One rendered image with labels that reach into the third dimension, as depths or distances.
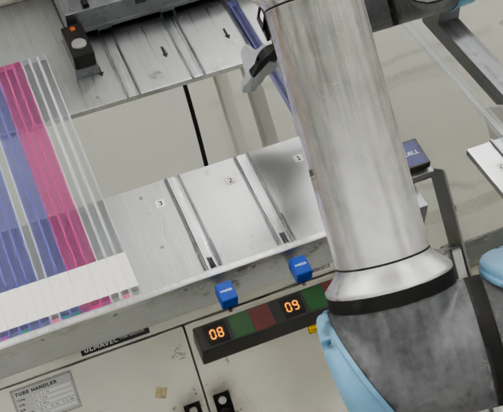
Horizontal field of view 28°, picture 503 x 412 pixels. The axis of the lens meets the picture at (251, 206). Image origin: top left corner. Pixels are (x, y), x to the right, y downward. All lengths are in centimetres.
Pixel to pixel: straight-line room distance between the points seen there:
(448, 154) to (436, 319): 282
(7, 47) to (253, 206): 53
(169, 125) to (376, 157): 253
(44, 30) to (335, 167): 99
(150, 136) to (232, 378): 169
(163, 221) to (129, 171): 188
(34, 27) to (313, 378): 77
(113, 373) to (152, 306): 35
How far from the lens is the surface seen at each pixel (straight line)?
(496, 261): 90
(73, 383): 173
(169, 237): 146
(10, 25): 181
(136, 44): 173
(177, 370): 175
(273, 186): 151
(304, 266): 141
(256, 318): 139
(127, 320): 141
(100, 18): 173
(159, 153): 337
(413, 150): 151
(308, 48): 87
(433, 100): 365
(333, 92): 86
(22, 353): 140
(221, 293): 139
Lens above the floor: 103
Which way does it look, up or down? 10 degrees down
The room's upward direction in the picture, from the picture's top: 16 degrees counter-clockwise
